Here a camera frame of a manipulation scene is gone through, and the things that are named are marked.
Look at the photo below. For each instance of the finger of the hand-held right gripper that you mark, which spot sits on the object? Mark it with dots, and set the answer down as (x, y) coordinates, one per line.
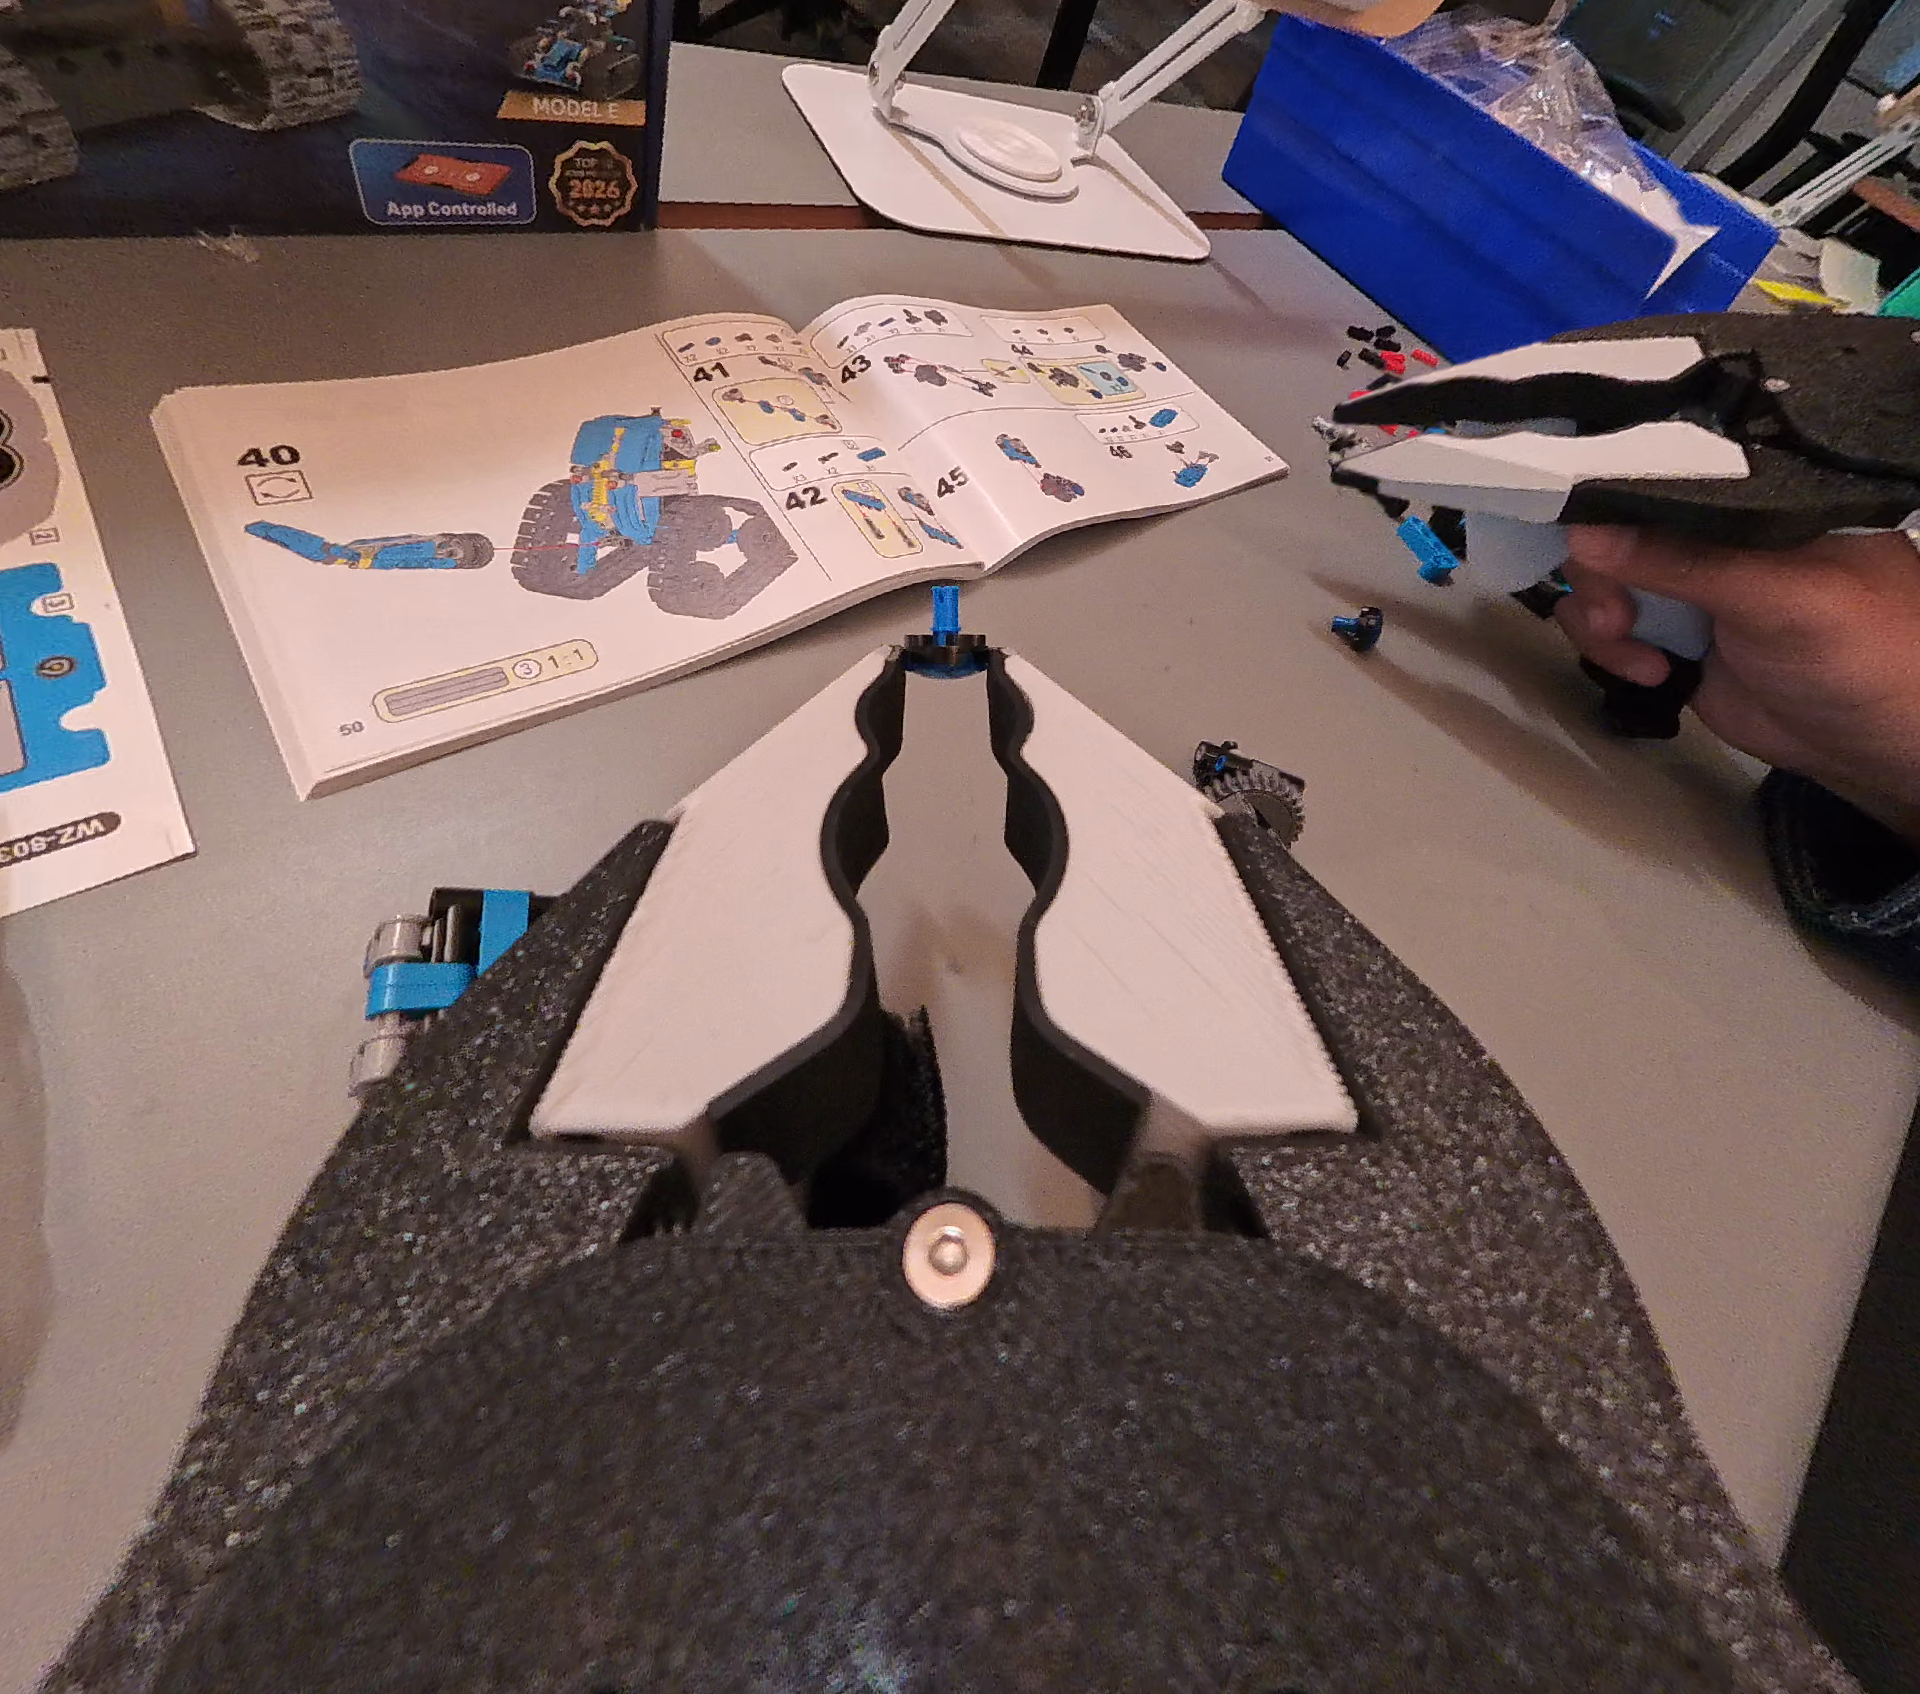
(1545, 473)
(1531, 383)

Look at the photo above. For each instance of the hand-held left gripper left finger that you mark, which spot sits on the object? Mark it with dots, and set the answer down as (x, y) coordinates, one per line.
(720, 959)

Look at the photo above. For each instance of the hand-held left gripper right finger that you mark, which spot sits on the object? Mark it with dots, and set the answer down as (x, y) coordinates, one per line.
(1185, 959)

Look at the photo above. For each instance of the grey gear brick assembly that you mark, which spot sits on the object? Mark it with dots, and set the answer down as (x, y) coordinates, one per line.
(1252, 790)

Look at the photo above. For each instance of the blue pin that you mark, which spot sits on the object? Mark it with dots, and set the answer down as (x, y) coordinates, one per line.
(945, 609)

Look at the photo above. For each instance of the white desk lamp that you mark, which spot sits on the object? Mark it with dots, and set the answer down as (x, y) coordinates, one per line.
(1020, 165)

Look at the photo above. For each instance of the person's right hand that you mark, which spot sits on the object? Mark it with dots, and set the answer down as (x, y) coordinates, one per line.
(1800, 645)

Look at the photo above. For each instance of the pile of small brick parts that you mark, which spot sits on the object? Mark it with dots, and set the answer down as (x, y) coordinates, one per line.
(1389, 352)

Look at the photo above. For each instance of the blue plastic bin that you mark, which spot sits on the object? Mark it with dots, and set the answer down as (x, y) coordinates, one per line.
(1424, 178)

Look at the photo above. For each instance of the crumpled clear plastic bag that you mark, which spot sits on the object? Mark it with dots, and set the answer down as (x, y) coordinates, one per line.
(1545, 104)

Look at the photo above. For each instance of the black blue brick assembly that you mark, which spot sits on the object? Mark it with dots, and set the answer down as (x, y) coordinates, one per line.
(434, 959)

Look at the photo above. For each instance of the instruction booklet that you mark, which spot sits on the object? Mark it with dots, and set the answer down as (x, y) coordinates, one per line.
(450, 554)

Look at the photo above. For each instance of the blue sticker sheet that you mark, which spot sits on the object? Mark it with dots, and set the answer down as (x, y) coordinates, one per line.
(61, 675)

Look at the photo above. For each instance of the aluminium profile rail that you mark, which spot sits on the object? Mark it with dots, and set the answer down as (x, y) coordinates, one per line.
(1853, 156)

